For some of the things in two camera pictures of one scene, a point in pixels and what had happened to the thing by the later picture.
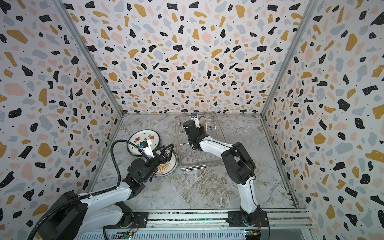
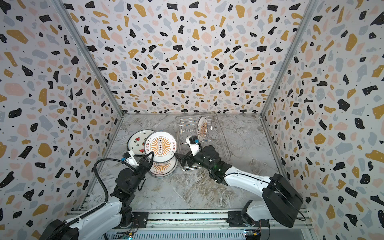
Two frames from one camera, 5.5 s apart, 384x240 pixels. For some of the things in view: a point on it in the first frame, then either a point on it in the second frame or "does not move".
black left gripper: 164,159 → 144,165
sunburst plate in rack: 203,124 does not move
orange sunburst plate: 167,168 does not move
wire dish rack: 190,159 does not move
